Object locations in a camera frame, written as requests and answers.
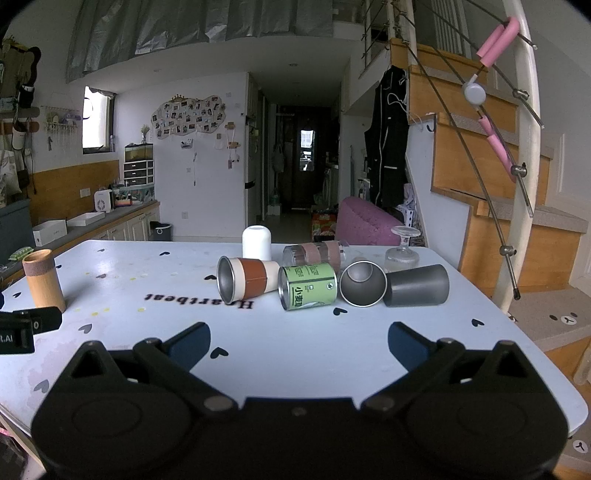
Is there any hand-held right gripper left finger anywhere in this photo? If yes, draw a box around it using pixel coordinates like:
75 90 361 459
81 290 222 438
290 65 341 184
60 322 239 412

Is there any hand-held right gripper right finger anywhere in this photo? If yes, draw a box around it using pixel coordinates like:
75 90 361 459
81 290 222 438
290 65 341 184
362 322 539 412

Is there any bamboo cup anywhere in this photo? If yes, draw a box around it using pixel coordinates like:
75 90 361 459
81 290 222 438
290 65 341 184
23 249 66 313

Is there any dark grey cup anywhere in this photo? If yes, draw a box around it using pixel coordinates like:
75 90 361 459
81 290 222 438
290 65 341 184
382 264 450 308

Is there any grey steel cup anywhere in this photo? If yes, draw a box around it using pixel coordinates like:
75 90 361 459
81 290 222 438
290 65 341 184
339 260 388 307

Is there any brown and cream steel cup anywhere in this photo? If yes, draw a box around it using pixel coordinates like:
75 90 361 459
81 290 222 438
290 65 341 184
216 256 281 301

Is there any green label tin cup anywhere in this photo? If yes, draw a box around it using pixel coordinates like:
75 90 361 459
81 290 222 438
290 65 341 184
278 263 339 312

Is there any white cup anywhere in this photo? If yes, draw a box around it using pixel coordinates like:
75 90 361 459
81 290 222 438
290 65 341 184
242 225 272 262

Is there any glass cup with brown sleeve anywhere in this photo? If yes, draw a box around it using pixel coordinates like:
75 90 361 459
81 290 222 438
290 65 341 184
283 240 348 269

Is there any clear stemmed glass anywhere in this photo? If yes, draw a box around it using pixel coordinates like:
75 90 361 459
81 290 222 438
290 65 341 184
384 226 421 273

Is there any white cardboard box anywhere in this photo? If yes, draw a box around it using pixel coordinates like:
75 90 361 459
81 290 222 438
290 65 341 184
32 219 68 247

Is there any white tray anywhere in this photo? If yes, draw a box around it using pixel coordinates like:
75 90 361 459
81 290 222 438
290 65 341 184
67 212 106 227

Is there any pink sofa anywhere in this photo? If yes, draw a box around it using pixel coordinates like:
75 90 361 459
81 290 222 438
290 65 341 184
336 196 403 247

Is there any kitchen counter cabinet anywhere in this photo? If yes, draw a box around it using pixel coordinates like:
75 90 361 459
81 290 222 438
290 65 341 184
0 199 161 283

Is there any wooden staircase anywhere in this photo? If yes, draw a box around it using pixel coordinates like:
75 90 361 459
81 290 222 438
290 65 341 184
390 37 591 386

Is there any patterned floor box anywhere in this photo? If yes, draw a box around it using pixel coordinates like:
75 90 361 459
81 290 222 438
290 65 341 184
311 210 339 241

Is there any canvas tote bag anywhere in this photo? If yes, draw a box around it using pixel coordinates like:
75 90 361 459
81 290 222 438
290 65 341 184
0 150 22 208

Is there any small drawer unit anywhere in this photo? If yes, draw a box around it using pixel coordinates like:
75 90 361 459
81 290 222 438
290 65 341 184
123 161 155 188

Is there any fish tank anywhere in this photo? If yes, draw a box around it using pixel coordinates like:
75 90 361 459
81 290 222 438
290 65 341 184
124 143 155 163

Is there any black hanging garment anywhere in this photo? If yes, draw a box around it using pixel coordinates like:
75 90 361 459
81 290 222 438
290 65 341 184
364 65 410 209

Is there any straight pink foam tube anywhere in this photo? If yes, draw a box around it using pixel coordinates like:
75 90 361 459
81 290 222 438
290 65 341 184
478 115 515 172

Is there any window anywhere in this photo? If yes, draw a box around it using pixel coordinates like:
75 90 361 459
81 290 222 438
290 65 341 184
82 86 116 155

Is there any photo collage board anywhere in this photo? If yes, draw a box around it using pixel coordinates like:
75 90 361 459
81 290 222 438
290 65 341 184
152 95 227 140

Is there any round white device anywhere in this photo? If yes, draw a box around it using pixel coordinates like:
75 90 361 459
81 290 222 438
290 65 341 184
462 79 487 106

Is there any silver curtain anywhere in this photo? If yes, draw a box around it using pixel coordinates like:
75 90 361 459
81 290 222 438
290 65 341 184
66 0 334 84

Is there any bent pink foam tube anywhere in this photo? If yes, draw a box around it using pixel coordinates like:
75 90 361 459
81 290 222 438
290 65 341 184
476 16 522 68

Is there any white railing post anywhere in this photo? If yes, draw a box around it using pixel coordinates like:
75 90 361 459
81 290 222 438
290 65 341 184
492 0 543 315

